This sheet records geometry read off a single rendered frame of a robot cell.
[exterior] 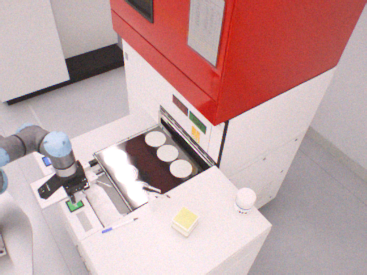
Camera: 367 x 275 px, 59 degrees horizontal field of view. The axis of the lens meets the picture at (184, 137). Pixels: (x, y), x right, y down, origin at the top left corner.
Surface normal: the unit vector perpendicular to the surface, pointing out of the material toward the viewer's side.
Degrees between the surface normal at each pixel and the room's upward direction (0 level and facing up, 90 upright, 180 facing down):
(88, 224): 0
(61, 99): 0
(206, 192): 0
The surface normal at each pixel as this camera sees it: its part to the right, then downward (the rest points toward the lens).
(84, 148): 0.05, -0.67
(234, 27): 0.58, 0.62
